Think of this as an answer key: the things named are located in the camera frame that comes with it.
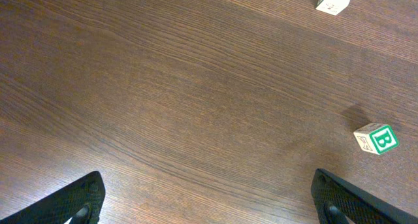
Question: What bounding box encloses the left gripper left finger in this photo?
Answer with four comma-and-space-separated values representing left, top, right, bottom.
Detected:
1, 171, 106, 224

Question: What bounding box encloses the green B wooden block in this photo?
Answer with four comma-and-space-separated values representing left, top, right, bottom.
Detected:
353, 123, 399, 155

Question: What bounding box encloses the far plain wooden block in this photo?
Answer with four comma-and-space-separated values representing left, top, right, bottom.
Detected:
315, 0, 351, 16

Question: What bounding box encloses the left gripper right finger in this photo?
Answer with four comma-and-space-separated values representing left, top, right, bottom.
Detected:
311, 168, 417, 223

